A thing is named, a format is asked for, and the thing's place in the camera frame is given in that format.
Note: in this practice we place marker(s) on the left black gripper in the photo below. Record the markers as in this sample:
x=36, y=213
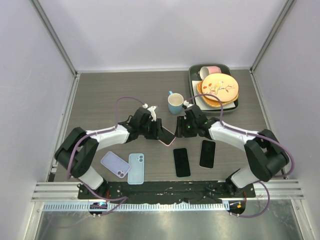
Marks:
x=157, y=126

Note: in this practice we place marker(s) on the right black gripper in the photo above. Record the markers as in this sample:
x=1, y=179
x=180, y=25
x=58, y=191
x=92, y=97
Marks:
x=181, y=128

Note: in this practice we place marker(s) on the pink phone case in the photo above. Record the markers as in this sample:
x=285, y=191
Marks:
x=168, y=143

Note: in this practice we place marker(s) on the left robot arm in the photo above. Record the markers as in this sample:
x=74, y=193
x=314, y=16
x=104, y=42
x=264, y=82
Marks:
x=77, y=151

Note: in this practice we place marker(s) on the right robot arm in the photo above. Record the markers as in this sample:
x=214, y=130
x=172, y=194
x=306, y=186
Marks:
x=265, y=156

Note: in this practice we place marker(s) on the black phone right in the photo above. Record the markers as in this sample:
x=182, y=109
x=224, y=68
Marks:
x=207, y=154

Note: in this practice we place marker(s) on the black phone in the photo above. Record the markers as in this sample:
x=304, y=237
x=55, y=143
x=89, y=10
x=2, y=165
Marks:
x=181, y=161
x=207, y=154

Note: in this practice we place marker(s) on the black phone middle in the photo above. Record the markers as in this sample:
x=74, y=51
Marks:
x=181, y=161

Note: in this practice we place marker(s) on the light blue phone case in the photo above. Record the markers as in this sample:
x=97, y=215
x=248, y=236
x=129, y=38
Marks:
x=136, y=174

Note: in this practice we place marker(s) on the purple phone case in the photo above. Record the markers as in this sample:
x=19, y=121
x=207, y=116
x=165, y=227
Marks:
x=115, y=164

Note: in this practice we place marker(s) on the blue mug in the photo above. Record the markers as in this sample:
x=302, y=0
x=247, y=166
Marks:
x=175, y=102

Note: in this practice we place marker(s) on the white square plate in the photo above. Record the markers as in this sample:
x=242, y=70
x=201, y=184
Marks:
x=203, y=106

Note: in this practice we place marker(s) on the woven yellow plate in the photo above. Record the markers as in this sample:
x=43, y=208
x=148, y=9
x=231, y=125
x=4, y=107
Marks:
x=210, y=102

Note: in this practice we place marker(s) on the dark green tray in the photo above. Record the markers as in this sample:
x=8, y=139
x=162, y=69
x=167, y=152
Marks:
x=196, y=75

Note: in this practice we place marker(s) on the pink cup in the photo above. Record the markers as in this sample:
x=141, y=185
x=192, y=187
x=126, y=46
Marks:
x=208, y=70

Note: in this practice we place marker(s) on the orange bird plate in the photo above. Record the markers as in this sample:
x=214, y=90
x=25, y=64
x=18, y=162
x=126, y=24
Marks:
x=220, y=85

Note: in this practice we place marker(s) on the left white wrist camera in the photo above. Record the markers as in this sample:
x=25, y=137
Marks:
x=152, y=110

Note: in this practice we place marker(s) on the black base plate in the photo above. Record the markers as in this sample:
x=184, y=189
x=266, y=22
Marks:
x=173, y=192

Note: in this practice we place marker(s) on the white cable duct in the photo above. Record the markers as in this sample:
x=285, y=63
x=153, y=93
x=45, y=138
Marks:
x=126, y=207

